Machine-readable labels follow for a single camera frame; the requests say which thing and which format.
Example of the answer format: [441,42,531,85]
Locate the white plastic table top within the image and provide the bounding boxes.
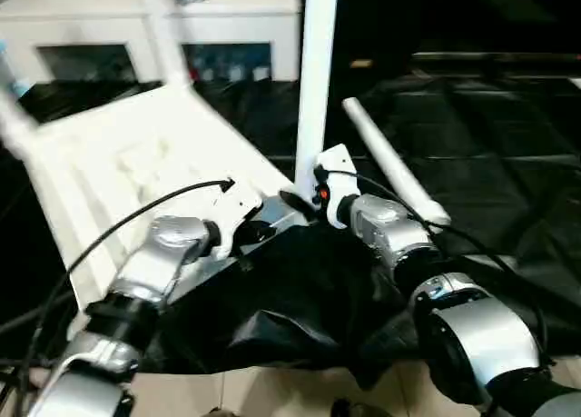
[25,81,317,316]

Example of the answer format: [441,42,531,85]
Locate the black left wrist camera cable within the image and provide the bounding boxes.
[0,177,237,417]

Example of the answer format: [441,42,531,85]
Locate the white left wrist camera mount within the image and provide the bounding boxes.
[212,188,265,261]

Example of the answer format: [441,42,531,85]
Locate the blue white striped pole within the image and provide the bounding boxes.
[0,39,32,99]

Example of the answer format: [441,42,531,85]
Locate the black work mat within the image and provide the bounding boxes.
[0,74,581,400]

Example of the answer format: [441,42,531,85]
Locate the white plastic table leg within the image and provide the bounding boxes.
[0,78,42,164]
[341,97,452,227]
[293,0,341,210]
[137,0,195,92]

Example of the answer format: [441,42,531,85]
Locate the white glass-door cabinet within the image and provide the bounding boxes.
[0,0,301,85]

